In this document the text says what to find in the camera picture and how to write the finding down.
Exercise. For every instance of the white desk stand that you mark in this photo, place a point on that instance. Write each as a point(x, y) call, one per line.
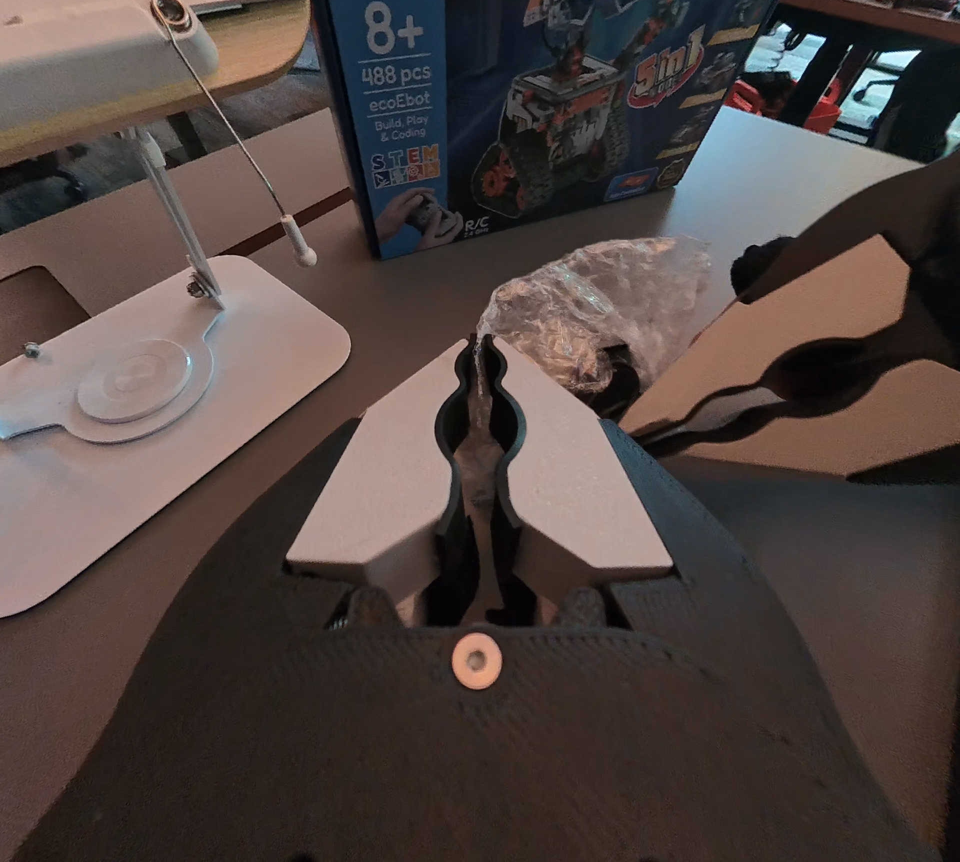
point(150, 389)

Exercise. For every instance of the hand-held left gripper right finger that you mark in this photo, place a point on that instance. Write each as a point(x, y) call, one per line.
point(585, 494)

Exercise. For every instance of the clear plastic parts bag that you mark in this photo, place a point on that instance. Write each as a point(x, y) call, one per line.
point(600, 292)

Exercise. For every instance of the dark brown desk panel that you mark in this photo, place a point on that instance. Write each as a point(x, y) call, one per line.
point(37, 307)

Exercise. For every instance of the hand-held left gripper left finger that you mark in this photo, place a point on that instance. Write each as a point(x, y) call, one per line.
point(367, 494)

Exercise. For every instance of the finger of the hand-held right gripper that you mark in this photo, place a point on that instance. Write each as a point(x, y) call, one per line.
point(885, 427)
point(787, 307)

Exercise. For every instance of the light wooden table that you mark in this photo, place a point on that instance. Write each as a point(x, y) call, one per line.
point(247, 44)

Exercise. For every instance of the blue cardboard kit box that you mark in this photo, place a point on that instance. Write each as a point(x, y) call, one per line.
point(525, 52)

